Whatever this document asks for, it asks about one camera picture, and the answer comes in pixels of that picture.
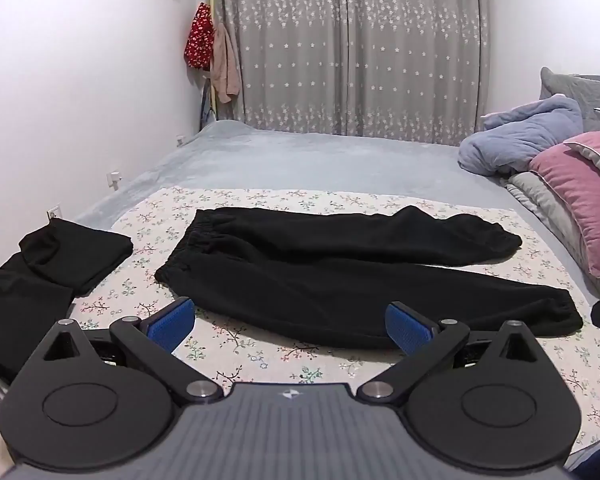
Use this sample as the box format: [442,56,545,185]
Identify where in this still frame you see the grey quilted pillow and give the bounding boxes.
[539,66,600,133]

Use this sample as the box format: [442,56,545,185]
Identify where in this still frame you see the black pants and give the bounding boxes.
[19,217,134,297]
[154,205,583,351]
[0,252,76,383]

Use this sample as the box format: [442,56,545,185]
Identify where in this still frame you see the floral blanket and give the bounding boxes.
[0,186,600,467]

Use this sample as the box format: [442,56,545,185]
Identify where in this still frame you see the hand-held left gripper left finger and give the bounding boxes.
[36,297,226,407]

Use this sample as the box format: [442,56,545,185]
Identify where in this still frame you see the yellow pole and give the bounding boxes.
[208,0,217,122]

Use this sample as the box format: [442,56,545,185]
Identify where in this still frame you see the blue quilt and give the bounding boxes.
[457,95,585,177]

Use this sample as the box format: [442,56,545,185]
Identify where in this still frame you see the pink hanging garment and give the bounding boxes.
[210,22,242,105]

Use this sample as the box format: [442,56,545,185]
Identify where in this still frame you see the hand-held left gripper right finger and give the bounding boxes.
[355,301,561,407]

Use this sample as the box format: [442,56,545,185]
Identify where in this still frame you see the pink pillow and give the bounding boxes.
[529,141,600,279]

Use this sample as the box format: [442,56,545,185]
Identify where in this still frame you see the folded black pants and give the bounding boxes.
[0,252,76,383]
[19,217,134,297]

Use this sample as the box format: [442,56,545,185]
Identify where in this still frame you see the grey star-patterned curtain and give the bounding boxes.
[210,0,492,149]

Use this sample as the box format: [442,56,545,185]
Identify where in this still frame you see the grey bed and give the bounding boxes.
[72,119,600,361]

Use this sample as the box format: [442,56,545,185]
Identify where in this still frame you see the red floral garment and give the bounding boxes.
[183,2,216,72]

